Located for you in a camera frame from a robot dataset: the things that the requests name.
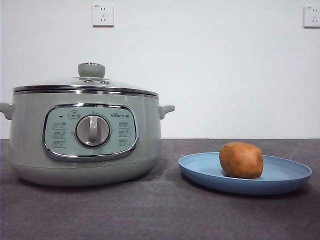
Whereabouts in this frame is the glass lid with green knob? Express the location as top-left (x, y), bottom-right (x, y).
top-left (12, 62), bottom-right (160, 98)

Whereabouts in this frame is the white wall socket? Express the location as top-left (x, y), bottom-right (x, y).
top-left (91, 4), bottom-right (115, 28)
top-left (303, 5), bottom-right (320, 28)

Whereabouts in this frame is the blue round plate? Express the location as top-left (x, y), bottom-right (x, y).
top-left (177, 151), bottom-right (313, 196)

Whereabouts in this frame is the brown potato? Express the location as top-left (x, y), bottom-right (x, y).
top-left (219, 141), bottom-right (264, 180)

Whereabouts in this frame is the pale green electric steamer pot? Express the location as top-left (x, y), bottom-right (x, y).
top-left (0, 91), bottom-right (176, 188)

